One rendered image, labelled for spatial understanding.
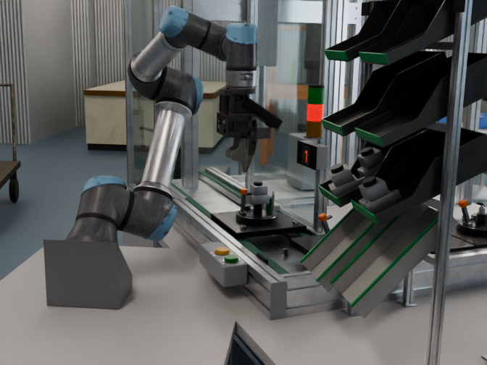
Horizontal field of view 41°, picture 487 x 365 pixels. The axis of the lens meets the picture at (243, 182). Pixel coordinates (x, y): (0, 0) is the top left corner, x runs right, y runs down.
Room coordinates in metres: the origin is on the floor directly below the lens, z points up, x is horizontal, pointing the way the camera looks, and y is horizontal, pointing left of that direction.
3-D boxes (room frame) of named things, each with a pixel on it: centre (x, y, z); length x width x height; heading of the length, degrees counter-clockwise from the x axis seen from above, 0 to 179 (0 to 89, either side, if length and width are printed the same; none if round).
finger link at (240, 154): (1.60, 0.01, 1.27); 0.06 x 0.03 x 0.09; 112
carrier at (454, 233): (1.98, -0.75, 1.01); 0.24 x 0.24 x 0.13; 22
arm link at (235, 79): (1.62, 0.01, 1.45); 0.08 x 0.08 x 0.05
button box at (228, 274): (1.75, 0.06, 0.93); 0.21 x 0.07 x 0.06; 22
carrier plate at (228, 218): (2.06, -0.05, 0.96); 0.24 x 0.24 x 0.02; 22
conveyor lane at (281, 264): (2.04, -0.08, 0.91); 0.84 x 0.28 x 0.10; 22
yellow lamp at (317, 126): (1.97, -0.21, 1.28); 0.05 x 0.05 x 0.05
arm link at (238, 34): (1.62, 0.01, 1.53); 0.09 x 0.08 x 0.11; 19
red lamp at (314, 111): (1.97, -0.21, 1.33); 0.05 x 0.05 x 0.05
